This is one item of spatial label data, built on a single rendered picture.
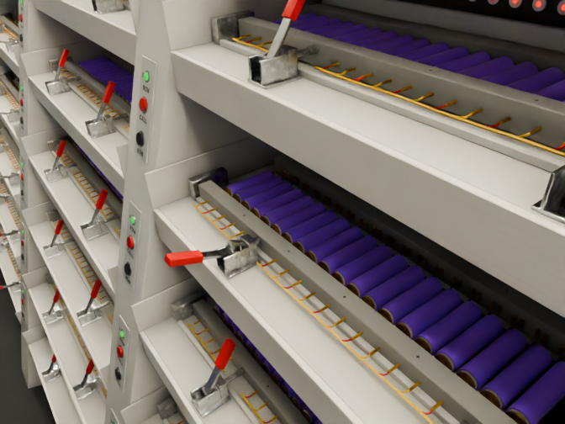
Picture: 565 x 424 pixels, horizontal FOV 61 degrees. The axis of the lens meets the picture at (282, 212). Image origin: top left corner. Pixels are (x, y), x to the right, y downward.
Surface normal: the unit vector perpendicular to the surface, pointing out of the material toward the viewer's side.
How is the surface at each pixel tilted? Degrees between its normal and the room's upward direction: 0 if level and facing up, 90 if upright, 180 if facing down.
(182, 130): 90
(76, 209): 18
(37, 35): 90
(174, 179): 90
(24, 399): 0
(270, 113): 108
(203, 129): 90
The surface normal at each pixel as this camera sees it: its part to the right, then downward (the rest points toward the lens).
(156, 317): 0.59, 0.43
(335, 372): -0.04, -0.83
